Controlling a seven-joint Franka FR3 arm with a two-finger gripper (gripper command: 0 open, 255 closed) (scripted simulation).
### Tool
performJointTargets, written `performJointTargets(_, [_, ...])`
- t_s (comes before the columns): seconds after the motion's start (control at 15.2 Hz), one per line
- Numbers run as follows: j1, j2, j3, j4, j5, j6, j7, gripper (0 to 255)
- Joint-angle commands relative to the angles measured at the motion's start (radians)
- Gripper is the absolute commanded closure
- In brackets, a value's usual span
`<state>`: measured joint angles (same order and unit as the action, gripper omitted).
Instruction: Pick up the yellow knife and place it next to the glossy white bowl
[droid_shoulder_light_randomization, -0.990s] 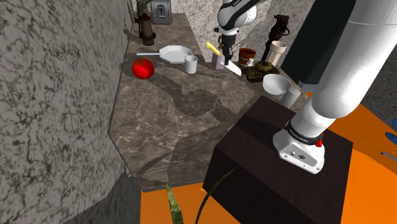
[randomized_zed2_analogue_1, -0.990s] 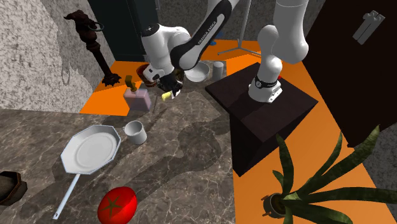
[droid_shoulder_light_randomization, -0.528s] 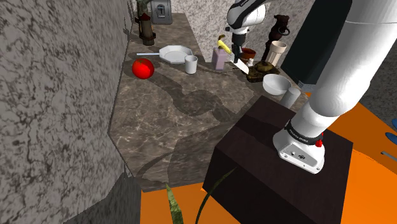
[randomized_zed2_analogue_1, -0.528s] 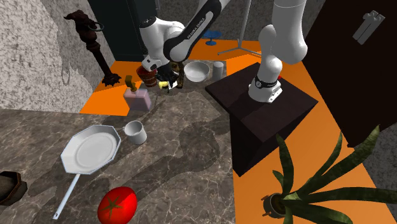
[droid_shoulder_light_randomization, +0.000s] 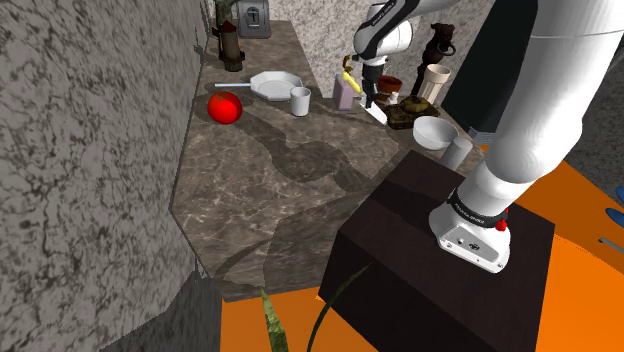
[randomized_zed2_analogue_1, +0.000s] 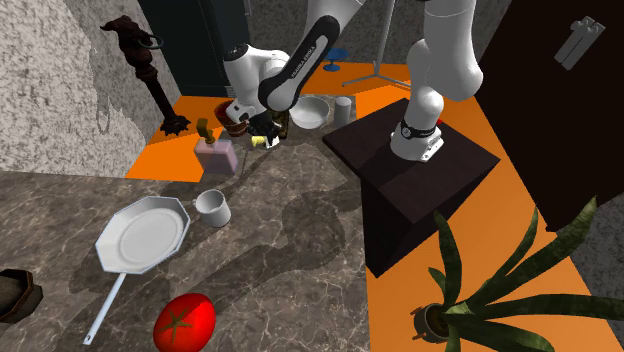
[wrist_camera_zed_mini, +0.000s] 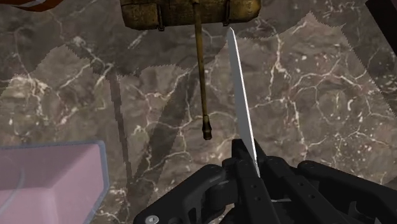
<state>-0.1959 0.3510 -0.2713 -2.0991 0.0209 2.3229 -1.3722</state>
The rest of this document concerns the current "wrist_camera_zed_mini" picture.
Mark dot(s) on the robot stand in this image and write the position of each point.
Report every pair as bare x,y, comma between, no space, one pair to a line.
386,15

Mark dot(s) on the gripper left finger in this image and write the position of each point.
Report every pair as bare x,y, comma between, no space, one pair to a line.
198,192

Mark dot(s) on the silver knife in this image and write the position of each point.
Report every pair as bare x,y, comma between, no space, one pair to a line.
242,93

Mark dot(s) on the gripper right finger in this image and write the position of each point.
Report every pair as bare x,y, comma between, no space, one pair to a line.
325,192

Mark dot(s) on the olive toy tank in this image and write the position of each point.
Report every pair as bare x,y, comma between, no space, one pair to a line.
186,12

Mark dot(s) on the pink box with blue rim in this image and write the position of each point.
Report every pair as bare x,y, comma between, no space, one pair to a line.
49,183

